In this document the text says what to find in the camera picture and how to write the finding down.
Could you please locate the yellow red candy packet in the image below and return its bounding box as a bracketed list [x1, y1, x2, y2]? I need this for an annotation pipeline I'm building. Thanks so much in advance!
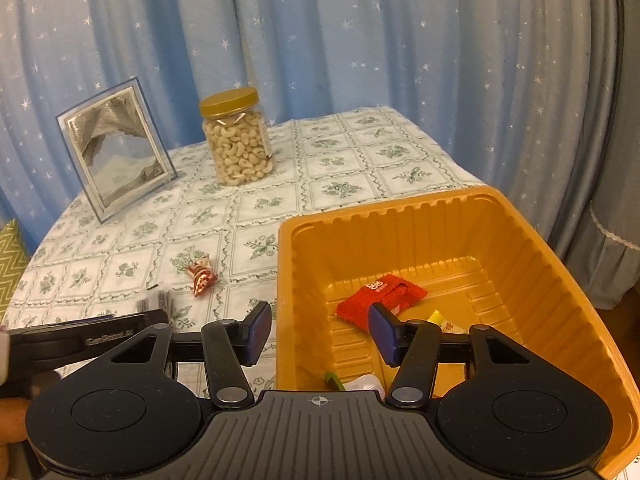
[427, 310, 468, 335]

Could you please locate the red square snack packet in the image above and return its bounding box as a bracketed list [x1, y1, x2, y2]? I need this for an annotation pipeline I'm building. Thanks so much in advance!
[335, 274, 427, 333]

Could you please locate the green white snack bag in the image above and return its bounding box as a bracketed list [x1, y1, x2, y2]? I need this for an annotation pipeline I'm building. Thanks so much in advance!
[324, 372, 385, 400]

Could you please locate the small red foil candy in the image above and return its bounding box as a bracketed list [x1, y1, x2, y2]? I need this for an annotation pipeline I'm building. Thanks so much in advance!
[186, 256, 218, 297]

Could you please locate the clear black snack packet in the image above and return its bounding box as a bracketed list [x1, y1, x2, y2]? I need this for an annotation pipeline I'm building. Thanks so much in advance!
[134, 284, 174, 325]

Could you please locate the person left hand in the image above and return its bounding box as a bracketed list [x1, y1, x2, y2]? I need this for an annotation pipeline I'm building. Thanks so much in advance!
[1, 326, 29, 479]

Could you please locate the floral white tablecloth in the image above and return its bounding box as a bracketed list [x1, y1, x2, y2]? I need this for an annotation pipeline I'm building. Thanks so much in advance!
[0, 105, 486, 401]

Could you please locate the green zigzag cushion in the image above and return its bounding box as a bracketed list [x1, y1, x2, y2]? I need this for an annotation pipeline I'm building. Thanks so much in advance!
[0, 219, 29, 316]

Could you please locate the orange plastic tray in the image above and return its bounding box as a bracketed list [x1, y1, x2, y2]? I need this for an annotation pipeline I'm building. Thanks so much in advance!
[276, 186, 639, 479]

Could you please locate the grey lace-trimmed cover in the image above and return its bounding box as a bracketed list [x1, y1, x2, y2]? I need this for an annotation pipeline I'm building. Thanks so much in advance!
[565, 0, 639, 310]

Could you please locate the blue framed sand picture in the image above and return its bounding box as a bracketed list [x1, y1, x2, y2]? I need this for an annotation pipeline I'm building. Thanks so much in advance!
[56, 77, 177, 223]

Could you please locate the cashew jar gold lid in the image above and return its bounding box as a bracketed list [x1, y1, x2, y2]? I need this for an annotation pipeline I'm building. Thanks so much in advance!
[200, 87, 274, 186]

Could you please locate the blue star curtain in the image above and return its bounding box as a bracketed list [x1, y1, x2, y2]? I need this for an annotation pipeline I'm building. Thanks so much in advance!
[1, 0, 616, 254]

